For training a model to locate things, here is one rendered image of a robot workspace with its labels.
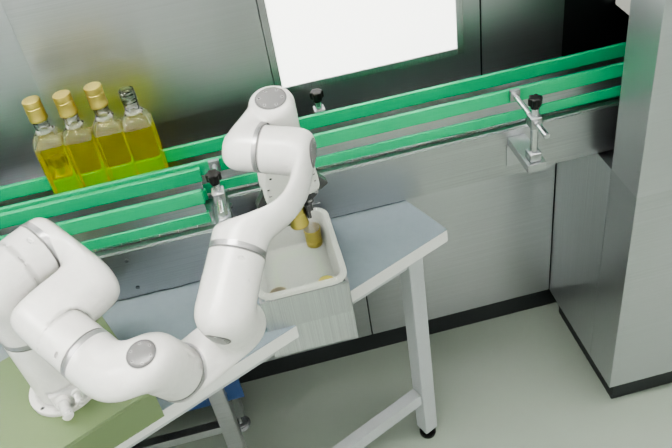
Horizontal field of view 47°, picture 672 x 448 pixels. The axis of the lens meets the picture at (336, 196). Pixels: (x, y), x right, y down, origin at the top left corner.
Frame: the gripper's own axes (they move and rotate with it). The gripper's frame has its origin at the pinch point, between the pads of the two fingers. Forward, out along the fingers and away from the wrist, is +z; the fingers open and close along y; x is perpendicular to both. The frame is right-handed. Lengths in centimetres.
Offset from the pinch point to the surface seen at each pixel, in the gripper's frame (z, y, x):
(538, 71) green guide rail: 7, -62, -19
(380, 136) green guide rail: 7.0, -23.6, -16.4
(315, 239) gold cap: 16.9, -3.3, -4.5
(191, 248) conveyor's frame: 11.7, 20.8, -9.3
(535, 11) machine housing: 1, -68, -31
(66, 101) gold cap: -15.7, 32.8, -30.8
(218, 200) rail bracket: 0.2, 12.6, -8.8
